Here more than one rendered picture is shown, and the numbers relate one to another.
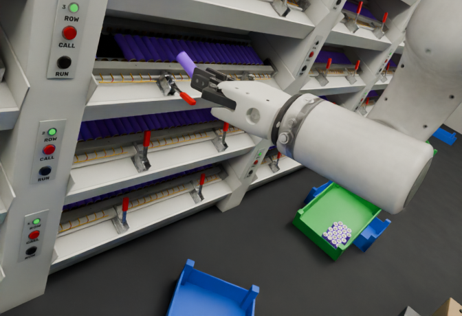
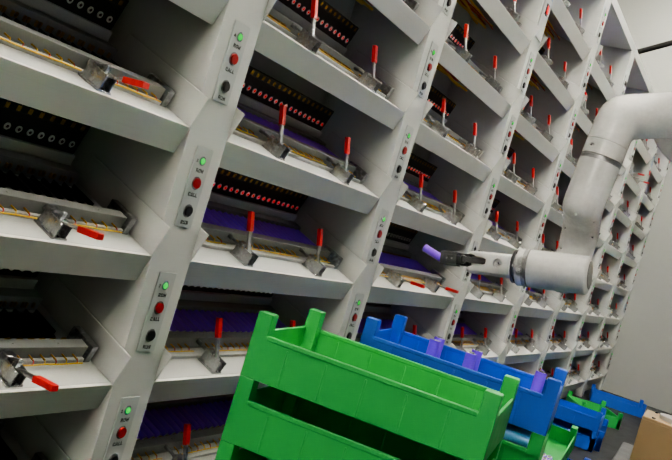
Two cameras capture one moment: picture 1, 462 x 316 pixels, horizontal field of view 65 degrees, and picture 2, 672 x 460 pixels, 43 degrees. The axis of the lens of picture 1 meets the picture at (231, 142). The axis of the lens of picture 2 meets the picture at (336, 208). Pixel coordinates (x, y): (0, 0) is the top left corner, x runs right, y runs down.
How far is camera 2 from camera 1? 1.53 m
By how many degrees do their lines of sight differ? 28
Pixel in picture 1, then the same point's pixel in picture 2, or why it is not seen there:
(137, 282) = not seen: outside the picture
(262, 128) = (505, 268)
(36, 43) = (368, 240)
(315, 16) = (471, 224)
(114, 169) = not seen: hidden behind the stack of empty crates
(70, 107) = (367, 285)
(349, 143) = (553, 261)
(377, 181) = (572, 273)
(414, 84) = (573, 235)
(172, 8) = (408, 219)
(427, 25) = (571, 203)
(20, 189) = not seen: hidden behind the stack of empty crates
